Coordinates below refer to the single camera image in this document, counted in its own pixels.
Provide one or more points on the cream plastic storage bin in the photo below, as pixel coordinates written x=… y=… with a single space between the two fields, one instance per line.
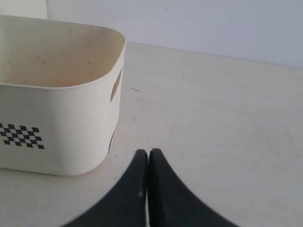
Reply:
x=60 y=90

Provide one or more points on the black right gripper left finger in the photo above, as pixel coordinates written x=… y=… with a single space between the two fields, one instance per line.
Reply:
x=124 y=204

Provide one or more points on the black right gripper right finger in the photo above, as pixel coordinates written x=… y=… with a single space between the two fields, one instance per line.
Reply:
x=171 y=203

